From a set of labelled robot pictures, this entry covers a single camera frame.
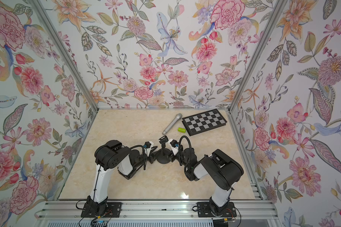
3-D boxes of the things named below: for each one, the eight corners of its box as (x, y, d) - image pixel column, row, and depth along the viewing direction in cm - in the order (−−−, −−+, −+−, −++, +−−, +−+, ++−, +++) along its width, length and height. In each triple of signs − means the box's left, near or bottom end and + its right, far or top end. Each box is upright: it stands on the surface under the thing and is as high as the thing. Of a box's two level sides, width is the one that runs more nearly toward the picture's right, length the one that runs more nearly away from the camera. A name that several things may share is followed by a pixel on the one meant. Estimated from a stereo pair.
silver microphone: (160, 132, 107) (160, 130, 106) (179, 114, 120) (179, 112, 118) (164, 135, 106) (164, 133, 104) (182, 116, 118) (183, 114, 116)
